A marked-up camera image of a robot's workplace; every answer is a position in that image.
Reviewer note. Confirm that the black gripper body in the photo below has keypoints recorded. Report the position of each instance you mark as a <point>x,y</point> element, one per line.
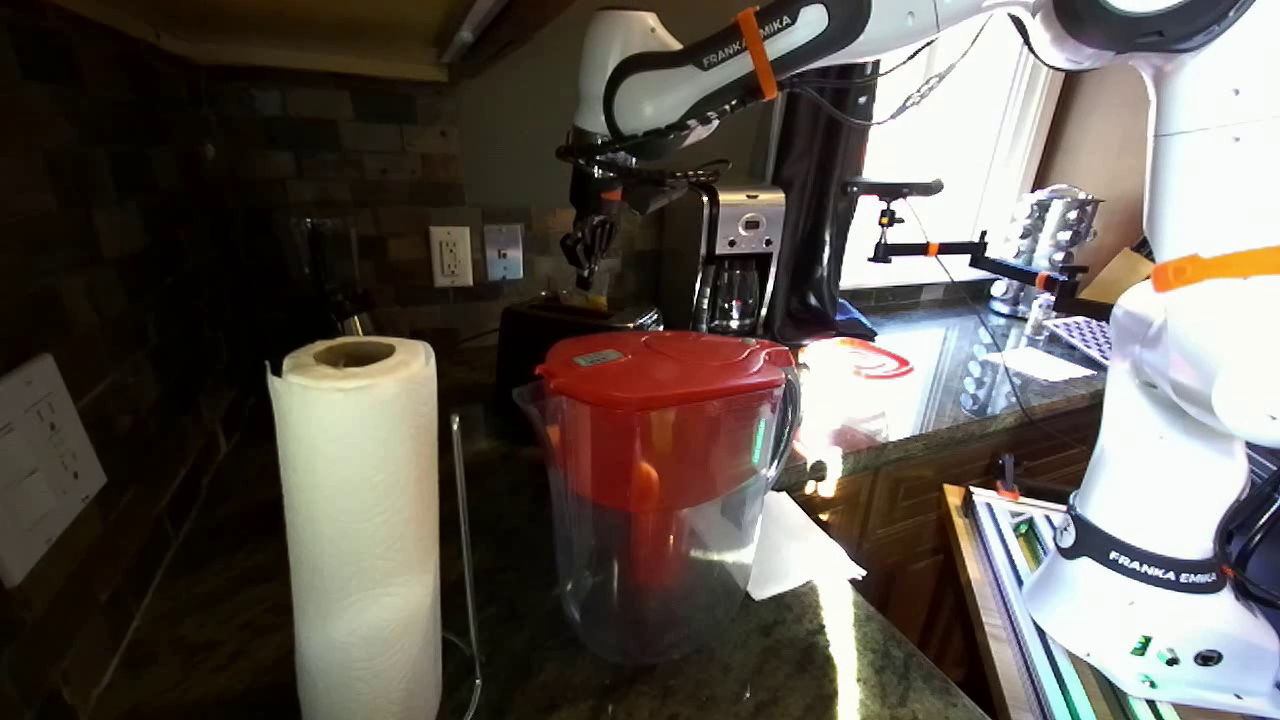
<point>594,206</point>

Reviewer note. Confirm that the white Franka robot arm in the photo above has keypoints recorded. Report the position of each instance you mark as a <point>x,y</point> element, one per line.
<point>1201,402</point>

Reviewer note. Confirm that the black and silver coffee maker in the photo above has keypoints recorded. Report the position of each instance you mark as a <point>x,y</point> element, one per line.
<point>741,241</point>

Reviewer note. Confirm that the clear pitcher with red lid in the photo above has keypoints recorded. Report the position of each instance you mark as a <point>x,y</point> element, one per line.
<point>653,464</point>

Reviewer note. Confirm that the black tall panel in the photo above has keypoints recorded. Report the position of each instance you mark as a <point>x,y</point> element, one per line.
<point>821,200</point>

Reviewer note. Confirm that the metal paper towel holder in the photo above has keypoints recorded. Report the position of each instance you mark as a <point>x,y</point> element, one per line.
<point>463,533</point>

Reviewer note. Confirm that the wooden upper cabinet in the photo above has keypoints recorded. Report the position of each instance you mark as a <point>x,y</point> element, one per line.
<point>305,35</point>

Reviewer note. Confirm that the white paper towel roll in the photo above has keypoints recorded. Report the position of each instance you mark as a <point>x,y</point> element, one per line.
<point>361,533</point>

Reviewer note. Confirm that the white paper sheet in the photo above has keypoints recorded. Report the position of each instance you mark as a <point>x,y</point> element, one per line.
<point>802,552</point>

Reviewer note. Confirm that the wooden base cabinet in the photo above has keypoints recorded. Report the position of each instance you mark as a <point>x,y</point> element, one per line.
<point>922,520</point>

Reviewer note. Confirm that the striped paper pad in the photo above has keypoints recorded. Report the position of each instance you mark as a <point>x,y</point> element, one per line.
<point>1055,350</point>

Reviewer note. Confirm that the brown cardboard box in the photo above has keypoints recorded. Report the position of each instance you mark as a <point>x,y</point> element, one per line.
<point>1119,277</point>

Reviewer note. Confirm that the robot mounting table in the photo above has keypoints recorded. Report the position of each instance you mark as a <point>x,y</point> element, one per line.
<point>1015,587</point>

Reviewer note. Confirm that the pale blue wall outlet plate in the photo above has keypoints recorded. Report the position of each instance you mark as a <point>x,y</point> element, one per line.
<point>506,250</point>

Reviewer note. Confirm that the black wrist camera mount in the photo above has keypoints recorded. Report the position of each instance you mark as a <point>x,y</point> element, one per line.
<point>672,168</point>

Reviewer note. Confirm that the white wall switch plate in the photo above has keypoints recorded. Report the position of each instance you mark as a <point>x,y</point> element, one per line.
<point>449,258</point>

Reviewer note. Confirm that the black camera stand orange clamps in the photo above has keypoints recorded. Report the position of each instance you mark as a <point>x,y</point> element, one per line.
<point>933,250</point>

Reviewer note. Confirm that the white sheet on wall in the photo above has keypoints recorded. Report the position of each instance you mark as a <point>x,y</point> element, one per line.
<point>40,464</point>

